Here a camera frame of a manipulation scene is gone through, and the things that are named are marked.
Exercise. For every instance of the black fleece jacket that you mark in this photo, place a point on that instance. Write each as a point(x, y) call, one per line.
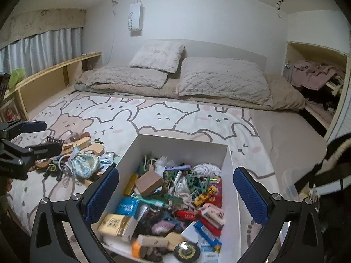
point(335, 150)

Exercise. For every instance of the yellow white small box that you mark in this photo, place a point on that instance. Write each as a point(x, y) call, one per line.
point(118, 226)

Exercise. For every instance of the closet with clothes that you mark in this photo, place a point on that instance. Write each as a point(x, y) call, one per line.
point(322, 75)

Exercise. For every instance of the beige fluffy pillow small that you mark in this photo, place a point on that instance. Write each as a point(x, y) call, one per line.
point(162, 55)

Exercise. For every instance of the black round tin gold emblem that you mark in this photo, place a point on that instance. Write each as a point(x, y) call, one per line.
point(187, 251)

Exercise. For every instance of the cartoon animal bed sheet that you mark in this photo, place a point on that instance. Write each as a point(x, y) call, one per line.
point(266, 143)

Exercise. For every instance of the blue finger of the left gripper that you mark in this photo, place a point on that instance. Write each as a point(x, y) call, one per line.
point(36, 126)
point(46, 150)

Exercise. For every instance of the beige blanket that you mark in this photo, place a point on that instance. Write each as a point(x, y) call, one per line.
point(153, 83)

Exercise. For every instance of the beige fluffy pillow large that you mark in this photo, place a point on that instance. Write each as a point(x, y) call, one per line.
point(231, 78)

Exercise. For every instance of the wooden headboard shelf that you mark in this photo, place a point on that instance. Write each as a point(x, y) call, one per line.
point(34, 93)

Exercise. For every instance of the brown cardboard block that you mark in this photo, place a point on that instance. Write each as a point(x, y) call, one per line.
point(148, 183)

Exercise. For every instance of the brown hair claw clip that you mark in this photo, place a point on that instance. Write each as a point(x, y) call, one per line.
point(55, 140)

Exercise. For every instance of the grey curtain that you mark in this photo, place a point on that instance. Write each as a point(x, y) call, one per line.
point(42, 51)

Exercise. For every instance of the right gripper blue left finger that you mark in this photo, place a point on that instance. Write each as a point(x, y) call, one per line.
point(98, 194)

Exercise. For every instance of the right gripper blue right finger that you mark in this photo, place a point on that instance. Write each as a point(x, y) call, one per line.
point(253, 194)

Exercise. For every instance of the blue floral fabric pouch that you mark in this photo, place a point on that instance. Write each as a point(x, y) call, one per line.
point(84, 165)

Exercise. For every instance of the clear plastic container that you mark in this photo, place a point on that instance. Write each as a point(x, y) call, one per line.
point(290, 177)

